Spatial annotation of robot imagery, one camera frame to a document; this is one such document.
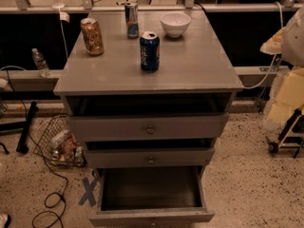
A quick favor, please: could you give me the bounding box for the blue pepsi can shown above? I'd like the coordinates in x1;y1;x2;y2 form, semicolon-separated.
140;31;160;72

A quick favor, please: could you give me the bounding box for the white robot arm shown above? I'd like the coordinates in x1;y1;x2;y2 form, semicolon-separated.
260;6;304;130

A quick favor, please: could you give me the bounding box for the grey drawer cabinet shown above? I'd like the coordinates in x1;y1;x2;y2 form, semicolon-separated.
54;10;242;168

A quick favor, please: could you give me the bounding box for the grey middle drawer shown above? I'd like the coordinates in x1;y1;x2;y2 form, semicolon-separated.
85;139;215;168

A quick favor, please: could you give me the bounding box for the grey top drawer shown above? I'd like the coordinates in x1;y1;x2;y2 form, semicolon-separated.
67;113;228;142

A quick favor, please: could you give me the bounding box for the grey open bottom drawer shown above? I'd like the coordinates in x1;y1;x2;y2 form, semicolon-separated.
89;166;214;228

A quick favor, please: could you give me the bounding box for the gold brown soda can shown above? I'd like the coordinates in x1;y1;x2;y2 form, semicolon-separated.
81;18;105;56

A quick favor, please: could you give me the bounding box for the slim silver blue can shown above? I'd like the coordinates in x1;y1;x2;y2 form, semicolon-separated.
124;2;139;39

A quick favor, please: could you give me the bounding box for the white ceramic bowl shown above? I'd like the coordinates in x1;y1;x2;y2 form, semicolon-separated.
161;12;192;38

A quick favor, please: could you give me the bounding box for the clear plastic water bottle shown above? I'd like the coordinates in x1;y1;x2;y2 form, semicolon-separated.
31;48;51;78

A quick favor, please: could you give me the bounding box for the black bar stand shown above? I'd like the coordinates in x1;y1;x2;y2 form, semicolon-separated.
16;102;38;154

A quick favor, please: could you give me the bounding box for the black wheeled cart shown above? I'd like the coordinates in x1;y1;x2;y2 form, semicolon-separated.
266;108;304;159

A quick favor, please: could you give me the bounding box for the wire basket with items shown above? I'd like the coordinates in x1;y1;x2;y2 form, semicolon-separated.
34;114;86;167

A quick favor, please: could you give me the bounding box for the white hanging cable left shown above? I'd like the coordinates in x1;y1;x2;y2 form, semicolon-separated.
47;0;70;61

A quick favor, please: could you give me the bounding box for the black floor cable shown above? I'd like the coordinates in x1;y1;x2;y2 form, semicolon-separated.
0;65;69;228

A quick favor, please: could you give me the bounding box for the white cable right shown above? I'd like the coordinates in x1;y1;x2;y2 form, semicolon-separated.
242;1;285;90

